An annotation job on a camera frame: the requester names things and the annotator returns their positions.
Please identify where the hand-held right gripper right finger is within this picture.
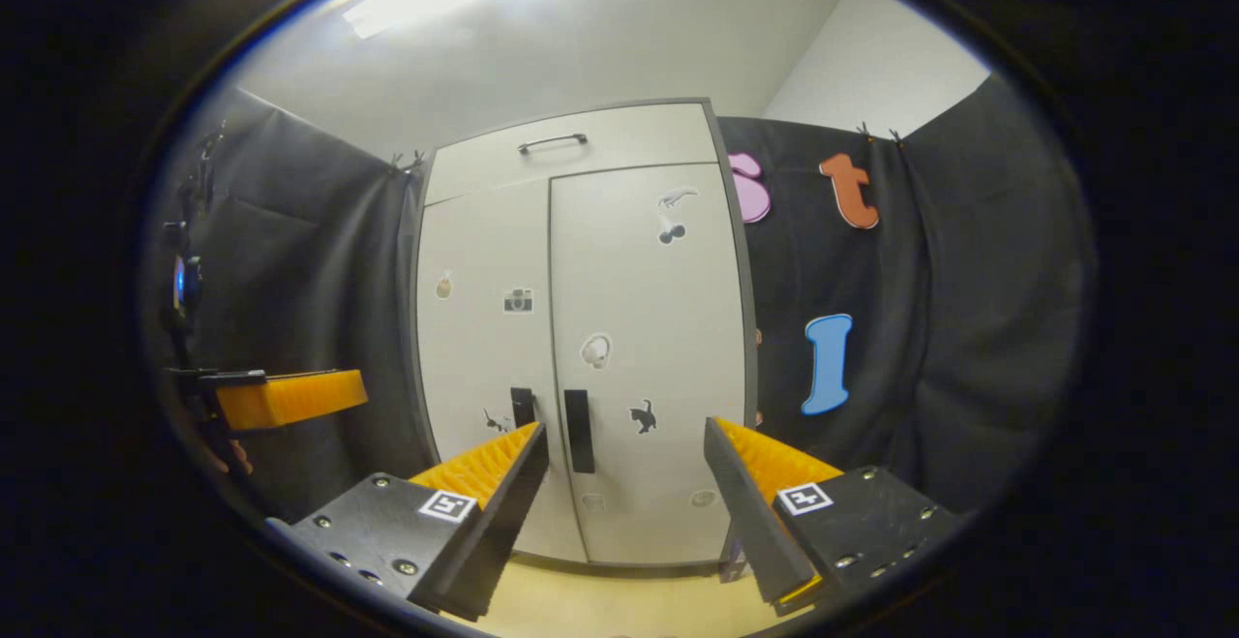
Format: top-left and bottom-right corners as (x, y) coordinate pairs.
(704, 415), (961, 618)

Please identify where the white shoe cabinet door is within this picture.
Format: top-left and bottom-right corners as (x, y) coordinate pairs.
(548, 164), (756, 566)
(414, 178), (589, 563)

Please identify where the white shoe cabinet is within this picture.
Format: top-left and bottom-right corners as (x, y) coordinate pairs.
(411, 98), (761, 576)

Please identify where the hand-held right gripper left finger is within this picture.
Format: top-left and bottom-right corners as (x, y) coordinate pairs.
(263, 420), (550, 623)

